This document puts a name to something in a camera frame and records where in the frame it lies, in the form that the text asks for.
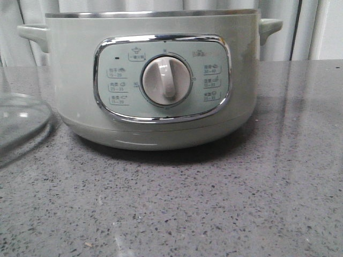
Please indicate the glass pot lid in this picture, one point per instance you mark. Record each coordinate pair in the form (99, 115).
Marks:
(25, 123)

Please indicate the pale green electric pot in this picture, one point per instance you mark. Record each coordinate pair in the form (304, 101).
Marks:
(154, 80)

